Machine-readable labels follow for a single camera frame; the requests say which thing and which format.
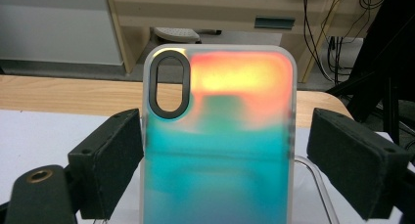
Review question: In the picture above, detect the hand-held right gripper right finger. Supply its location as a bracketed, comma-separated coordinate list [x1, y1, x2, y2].
[306, 107, 413, 221]

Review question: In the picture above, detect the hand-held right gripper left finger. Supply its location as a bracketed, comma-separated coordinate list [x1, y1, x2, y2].
[68, 108, 145, 220]

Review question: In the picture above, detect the clear acrylic tray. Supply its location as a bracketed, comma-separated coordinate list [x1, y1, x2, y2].
[293, 155, 341, 224]

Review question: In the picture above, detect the iridescent phone case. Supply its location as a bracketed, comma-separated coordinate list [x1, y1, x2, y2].
[140, 43, 299, 224]

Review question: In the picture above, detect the black metal stand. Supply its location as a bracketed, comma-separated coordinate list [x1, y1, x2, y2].
[326, 0, 415, 147]

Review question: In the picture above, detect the grey footrest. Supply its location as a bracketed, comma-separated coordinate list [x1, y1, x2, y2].
[153, 26, 202, 45]

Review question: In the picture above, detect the wooden desk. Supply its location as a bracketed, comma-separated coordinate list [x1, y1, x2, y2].
[104, 0, 390, 84]

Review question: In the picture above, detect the black hanging cable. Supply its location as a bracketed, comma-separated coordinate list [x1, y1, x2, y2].
[301, 0, 338, 83]

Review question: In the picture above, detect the coiled black cable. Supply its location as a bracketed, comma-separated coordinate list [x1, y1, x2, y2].
[357, 0, 388, 11]

